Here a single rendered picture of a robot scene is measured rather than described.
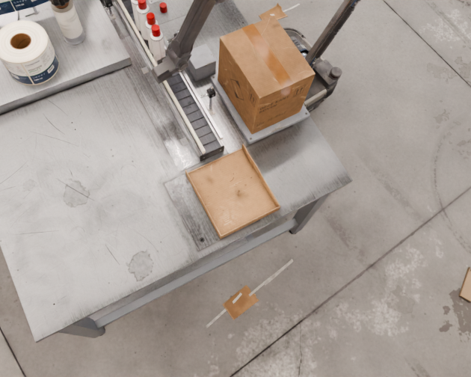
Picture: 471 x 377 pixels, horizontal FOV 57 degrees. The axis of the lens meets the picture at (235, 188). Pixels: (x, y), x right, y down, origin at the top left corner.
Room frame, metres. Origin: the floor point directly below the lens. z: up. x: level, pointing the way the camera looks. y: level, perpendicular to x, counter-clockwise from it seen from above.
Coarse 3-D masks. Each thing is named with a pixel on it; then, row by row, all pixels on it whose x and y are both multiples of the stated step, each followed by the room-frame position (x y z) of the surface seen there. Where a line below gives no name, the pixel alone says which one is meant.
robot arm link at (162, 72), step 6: (162, 60) 0.95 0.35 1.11; (168, 60) 0.96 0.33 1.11; (186, 60) 0.95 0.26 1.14; (156, 66) 0.93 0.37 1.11; (162, 66) 0.93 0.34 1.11; (168, 66) 0.94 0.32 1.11; (174, 66) 0.94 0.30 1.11; (180, 66) 0.92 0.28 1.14; (186, 66) 0.94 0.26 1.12; (156, 72) 0.90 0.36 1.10; (162, 72) 0.91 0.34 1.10; (168, 72) 0.93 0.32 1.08; (156, 78) 0.90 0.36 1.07; (162, 78) 0.90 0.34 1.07; (168, 78) 0.92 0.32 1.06
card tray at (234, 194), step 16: (224, 160) 0.74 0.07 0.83; (240, 160) 0.75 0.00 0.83; (192, 176) 0.64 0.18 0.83; (208, 176) 0.66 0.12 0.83; (224, 176) 0.67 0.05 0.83; (240, 176) 0.68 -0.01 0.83; (256, 176) 0.70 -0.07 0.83; (208, 192) 0.59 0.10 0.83; (224, 192) 0.60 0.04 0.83; (240, 192) 0.61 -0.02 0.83; (256, 192) 0.63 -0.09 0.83; (272, 192) 0.63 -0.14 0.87; (208, 208) 0.52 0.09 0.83; (224, 208) 0.54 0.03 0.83; (240, 208) 0.55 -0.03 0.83; (256, 208) 0.56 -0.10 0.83; (272, 208) 0.58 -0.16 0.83; (224, 224) 0.47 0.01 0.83; (240, 224) 0.48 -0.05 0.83
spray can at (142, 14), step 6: (138, 0) 1.23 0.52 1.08; (144, 0) 1.23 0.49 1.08; (138, 6) 1.22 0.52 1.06; (144, 6) 1.22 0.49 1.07; (138, 12) 1.21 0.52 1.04; (144, 12) 1.21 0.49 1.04; (138, 18) 1.21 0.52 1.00; (144, 18) 1.21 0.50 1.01; (144, 24) 1.21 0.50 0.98; (144, 30) 1.21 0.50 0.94; (144, 36) 1.21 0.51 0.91
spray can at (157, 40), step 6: (156, 30) 1.10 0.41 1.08; (150, 36) 1.10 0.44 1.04; (156, 36) 1.10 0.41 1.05; (162, 36) 1.11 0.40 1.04; (156, 42) 1.09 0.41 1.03; (162, 42) 1.11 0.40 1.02; (156, 48) 1.09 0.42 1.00; (162, 48) 1.10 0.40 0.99; (156, 54) 1.09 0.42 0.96; (162, 54) 1.10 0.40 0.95; (156, 60) 1.09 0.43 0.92
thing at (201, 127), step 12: (132, 12) 1.34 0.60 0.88; (168, 84) 1.01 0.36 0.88; (180, 84) 1.02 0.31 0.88; (180, 96) 0.96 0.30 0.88; (192, 96) 0.97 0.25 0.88; (192, 108) 0.92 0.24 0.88; (192, 120) 0.86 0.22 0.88; (204, 120) 0.87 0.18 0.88; (204, 132) 0.82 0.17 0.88; (204, 144) 0.77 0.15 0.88; (216, 144) 0.78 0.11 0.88
